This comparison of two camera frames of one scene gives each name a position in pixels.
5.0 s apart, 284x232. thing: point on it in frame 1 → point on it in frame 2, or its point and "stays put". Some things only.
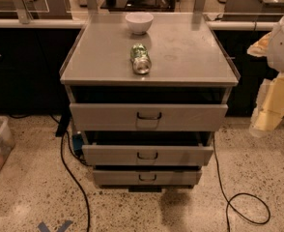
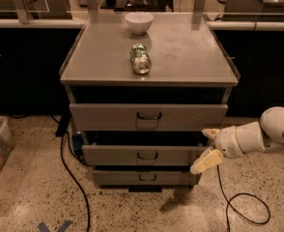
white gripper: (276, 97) → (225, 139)
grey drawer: (148, 155) stays put
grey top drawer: (147, 116) stays put
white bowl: (139, 22) stays put
